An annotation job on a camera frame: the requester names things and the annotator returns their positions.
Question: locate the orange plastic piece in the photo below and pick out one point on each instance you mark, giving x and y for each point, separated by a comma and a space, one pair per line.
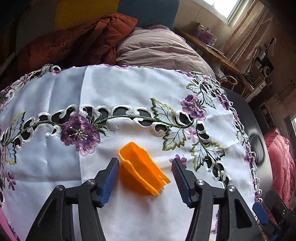
141, 171

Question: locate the window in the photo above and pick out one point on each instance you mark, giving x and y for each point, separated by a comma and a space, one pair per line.
222, 7

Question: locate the white metal hoop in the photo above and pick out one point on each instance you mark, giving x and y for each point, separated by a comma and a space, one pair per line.
231, 76

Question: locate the embroidered floral tablecloth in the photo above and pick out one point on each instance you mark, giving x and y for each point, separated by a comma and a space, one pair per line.
115, 88

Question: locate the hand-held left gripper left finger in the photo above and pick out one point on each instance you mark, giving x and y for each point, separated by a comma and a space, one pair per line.
108, 183

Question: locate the black stereo speaker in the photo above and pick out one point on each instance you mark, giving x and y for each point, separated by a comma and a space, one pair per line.
266, 68

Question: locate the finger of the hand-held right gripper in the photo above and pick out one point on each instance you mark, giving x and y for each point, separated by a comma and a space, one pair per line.
260, 213

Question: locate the grey yellow blue headboard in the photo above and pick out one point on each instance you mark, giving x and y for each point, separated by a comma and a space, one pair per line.
87, 9

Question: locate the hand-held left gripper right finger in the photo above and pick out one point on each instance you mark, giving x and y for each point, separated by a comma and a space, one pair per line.
182, 183

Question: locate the pink blanket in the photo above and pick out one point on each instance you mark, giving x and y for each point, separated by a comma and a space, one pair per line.
279, 162

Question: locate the wooden bedside desk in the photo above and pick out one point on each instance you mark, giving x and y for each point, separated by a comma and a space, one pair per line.
208, 49

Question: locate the rust brown quilted jacket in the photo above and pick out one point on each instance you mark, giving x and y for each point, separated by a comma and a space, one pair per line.
81, 44

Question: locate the purple box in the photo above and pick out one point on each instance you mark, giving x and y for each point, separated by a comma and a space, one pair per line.
207, 34

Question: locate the pale pink duvet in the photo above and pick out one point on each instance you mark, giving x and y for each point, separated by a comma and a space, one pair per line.
161, 48

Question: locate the pink-edged white box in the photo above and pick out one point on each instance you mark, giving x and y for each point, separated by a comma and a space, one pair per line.
5, 224

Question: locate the beige curtain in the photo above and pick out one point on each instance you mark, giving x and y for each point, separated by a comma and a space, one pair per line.
249, 34

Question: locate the white shelf unit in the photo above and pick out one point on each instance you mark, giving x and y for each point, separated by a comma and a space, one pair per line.
261, 88

